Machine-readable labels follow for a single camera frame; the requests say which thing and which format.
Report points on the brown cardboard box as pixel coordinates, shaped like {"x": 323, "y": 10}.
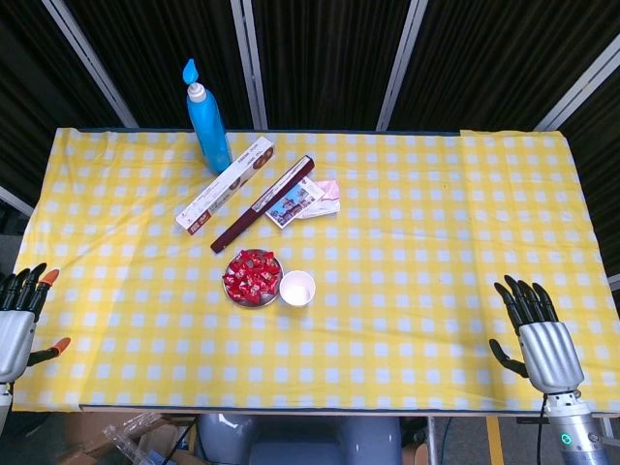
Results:
{"x": 164, "y": 431}

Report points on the yellow white checkered tablecloth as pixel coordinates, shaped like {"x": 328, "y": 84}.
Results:
{"x": 387, "y": 242}

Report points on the round steel plate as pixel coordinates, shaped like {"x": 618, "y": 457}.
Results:
{"x": 264, "y": 300}

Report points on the clear plastic wrap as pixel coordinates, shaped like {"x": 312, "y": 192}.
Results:
{"x": 118, "y": 438}

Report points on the metal table leg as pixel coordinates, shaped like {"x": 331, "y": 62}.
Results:
{"x": 433, "y": 441}

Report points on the red candy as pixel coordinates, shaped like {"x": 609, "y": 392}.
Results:
{"x": 242, "y": 294}
{"x": 253, "y": 276}
{"x": 242, "y": 264}
{"x": 261, "y": 290}
{"x": 231, "y": 280}
{"x": 264, "y": 258}
{"x": 272, "y": 277}

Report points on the pink paper note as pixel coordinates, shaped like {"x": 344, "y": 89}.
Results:
{"x": 329, "y": 189}

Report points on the blue pump bottle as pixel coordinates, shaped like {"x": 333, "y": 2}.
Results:
{"x": 208, "y": 131}

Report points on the white partition frame post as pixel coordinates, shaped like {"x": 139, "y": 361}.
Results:
{"x": 252, "y": 68}
{"x": 92, "y": 68}
{"x": 615, "y": 282}
{"x": 394, "y": 68}
{"x": 14, "y": 199}
{"x": 576, "y": 89}

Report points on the long white baking paper box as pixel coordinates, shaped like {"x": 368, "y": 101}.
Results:
{"x": 227, "y": 184}

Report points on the dark red long box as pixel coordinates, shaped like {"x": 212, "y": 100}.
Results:
{"x": 261, "y": 203}

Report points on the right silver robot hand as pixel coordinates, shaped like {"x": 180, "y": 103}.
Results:
{"x": 552, "y": 353}

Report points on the building photo postcard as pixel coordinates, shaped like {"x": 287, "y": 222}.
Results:
{"x": 290, "y": 206}

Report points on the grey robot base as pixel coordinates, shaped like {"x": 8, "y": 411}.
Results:
{"x": 300, "y": 441}

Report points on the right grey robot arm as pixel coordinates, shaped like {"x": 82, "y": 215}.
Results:
{"x": 579, "y": 436}

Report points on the white paper cup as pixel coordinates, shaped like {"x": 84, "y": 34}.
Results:
{"x": 296, "y": 290}

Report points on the white paper sheet stack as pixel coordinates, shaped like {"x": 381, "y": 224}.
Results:
{"x": 322, "y": 208}

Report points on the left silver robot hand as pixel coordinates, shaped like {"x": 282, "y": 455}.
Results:
{"x": 17, "y": 339}

